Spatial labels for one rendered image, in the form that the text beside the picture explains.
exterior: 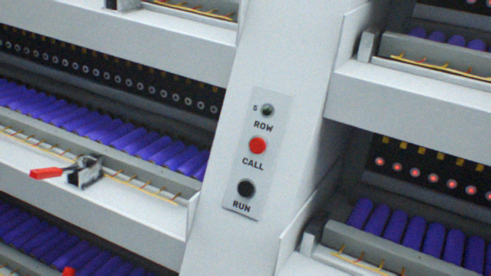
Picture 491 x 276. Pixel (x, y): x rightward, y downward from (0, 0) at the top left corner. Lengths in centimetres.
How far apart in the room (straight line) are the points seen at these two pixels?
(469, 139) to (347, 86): 11
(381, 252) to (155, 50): 31
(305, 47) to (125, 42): 20
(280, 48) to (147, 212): 23
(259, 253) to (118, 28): 28
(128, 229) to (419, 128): 31
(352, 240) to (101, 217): 27
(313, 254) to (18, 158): 37
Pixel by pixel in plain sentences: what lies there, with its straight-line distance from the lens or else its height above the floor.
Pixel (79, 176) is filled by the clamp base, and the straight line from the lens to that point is 58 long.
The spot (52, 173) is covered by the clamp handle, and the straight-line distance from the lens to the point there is 55.
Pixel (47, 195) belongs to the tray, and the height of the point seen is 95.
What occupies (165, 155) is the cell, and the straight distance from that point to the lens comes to 62.
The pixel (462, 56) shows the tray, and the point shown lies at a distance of 50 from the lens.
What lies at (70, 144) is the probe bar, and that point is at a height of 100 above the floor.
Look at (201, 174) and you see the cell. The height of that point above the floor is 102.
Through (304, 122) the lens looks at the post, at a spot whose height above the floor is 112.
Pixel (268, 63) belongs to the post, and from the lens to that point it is 46.
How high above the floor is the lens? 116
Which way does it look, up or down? 9 degrees down
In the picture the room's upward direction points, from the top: 15 degrees clockwise
